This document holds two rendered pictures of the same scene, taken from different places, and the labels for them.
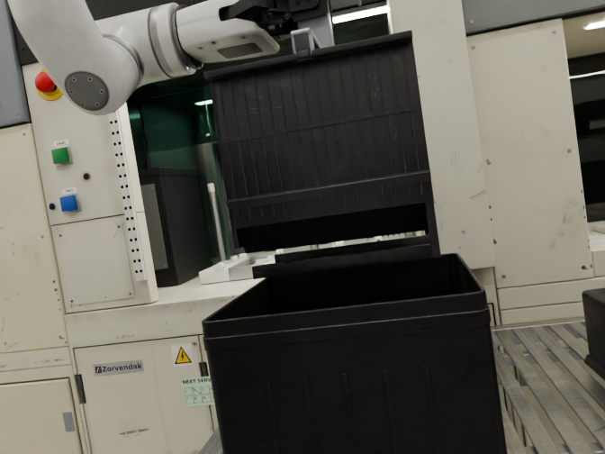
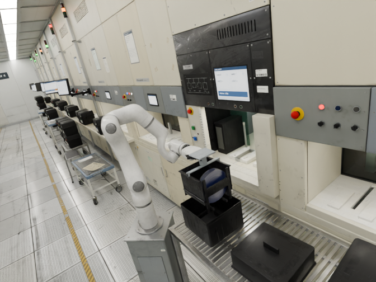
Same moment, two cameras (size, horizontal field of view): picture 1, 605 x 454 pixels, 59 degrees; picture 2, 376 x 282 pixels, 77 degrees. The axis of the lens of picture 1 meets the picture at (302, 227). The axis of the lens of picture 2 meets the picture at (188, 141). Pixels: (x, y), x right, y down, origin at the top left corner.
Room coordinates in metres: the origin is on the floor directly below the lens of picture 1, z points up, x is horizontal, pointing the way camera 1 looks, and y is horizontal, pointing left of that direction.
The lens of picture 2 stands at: (-0.25, -0.91, 1.82)
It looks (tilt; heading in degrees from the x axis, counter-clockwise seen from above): 20 degrees down; 47
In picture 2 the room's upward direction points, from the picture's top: 11 degrees counter-clockwise
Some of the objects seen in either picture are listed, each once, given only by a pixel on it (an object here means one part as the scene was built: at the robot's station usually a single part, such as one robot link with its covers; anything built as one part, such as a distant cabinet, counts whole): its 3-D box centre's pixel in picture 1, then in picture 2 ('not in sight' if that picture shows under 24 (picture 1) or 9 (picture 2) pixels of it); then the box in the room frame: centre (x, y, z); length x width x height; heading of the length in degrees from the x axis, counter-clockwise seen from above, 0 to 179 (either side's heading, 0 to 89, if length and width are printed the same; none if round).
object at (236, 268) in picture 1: (252, 264); (245, 154); (1.37, 0.14, 0.89); 0.22 x 0.21 x 0.04; 169
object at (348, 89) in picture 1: (329, 127); (205, 177); (0.63, -0.05, 1.11); 0.24 x 0.20 x 0.32; 169
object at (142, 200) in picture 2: not in sight; (137, 184); (0.41, 0.37, 1.07); 0.19 x 0.12 x 0.24; 63
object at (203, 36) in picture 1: (224, 30); (191, 151); (0.65, 0.06, 1.25); 0.11 x 0.10 x 0.07; 79
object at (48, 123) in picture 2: not in sight; (60, 134); (1.54, 5.81, 0.41); 0.81 x 0.47 x 0.82; 80
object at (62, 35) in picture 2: not in sight; (93, 86); (2.07, 4.18, 1.50); 1.52 x 0.99 x 3.00; 79
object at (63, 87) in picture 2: not in sight; (74, 88); (1.40, 3.46, 1.59); 0.50 x 0.41 x 0.36; 169
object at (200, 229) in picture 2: (360, 352); (211, 213); (0.63, -0.05, 0.85); 0.28 x 0.28 x 0.17; 78
